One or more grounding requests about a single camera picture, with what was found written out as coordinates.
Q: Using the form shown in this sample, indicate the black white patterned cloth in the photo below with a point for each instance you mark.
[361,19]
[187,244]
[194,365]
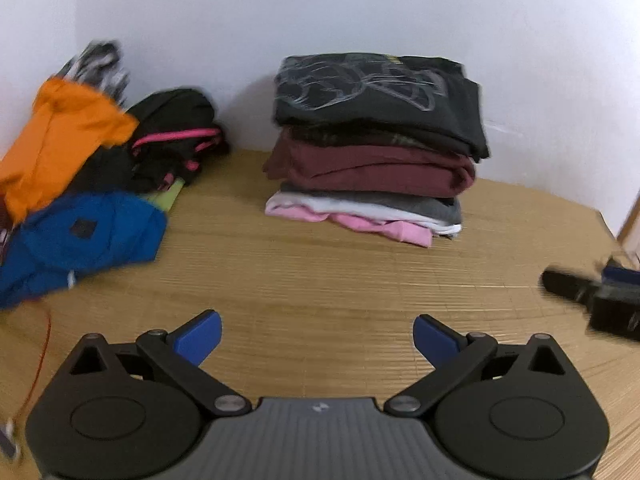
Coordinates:
[97,62]

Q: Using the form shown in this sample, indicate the blue garment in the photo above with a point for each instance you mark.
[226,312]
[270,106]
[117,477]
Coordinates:
[100,240]

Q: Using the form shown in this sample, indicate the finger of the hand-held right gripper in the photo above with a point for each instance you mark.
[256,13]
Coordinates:
[565,282]

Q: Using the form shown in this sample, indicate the small purple white object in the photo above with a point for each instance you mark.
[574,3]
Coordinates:
[7,440]

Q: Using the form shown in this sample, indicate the dark patterned folded garment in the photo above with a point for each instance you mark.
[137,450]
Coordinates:
[350,139]

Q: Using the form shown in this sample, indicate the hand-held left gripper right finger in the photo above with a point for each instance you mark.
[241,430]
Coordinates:
[431,340]

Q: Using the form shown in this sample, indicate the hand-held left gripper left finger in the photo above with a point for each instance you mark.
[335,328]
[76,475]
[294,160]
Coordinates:
[200,337]

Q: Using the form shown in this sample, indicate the pink folded garment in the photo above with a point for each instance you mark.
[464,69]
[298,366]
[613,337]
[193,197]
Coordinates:
[395,230]

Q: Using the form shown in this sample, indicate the grey folded garment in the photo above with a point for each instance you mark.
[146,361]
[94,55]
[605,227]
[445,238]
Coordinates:
[400,205]

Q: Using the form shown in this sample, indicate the orange shirt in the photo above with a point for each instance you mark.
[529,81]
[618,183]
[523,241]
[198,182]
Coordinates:
[55,140]

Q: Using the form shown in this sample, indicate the yellow-green cloth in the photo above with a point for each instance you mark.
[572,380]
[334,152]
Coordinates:
[167,197]

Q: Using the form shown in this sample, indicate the black garment with pink stripes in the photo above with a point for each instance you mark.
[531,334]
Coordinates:
[170,110]

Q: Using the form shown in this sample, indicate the white folded garment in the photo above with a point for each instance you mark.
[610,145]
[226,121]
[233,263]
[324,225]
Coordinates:
[310,205]

